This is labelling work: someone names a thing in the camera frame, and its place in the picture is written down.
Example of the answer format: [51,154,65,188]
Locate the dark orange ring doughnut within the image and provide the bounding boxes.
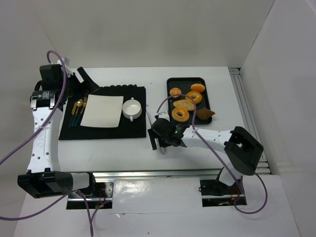
[186,91,202,104]

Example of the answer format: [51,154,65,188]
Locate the steel serving tongs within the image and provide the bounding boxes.
[145,108,166,155]

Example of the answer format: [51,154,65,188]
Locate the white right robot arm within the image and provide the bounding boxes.
[148,118,264,186]

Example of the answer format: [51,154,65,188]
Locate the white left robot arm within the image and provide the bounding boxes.
[17,64,99,198]

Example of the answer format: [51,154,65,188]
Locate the oblong tan bread roll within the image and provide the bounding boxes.
[173,99,195,111]

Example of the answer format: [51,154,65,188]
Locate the white square plate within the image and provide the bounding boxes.
[80,94,123,128]

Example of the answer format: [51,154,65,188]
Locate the black baking tray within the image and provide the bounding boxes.
[166,78,215,126]

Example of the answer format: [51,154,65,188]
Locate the black cloth placemat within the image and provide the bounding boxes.
[59,84,146,141]

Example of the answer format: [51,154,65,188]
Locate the brown chocolate croissant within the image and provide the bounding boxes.
[196,108,215,121]

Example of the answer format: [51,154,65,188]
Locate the small round bun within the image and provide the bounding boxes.
[169,87,182,98]

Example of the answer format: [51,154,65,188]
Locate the orange round bun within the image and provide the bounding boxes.
[191,83,205,93]

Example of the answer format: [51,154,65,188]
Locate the gold spoon teal handle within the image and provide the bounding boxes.
[71,99,83,127]

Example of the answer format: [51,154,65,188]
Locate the gold fork teal handle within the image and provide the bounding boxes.
[73,96,87,127]

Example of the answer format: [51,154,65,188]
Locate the gold knife teal handle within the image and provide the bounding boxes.
[68,102,77,127]

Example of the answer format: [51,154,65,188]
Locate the pale orange ring doughnut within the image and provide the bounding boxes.
[171,107,190,122]

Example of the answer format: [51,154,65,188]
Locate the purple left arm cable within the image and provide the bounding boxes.
[0,50,96,237]

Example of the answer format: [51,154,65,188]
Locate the white two-handled soup bowl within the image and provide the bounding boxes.
[122,97,142,122]

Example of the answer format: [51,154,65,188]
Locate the aluminium table edge rail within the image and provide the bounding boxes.
[93,169,221,179]

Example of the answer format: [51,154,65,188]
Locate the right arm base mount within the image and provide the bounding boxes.
[198,180,247,207]

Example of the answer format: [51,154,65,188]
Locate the aluminium side rail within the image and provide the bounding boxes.
[229,68,271,175]

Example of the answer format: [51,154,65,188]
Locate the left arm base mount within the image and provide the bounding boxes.
[66,179,114,210]

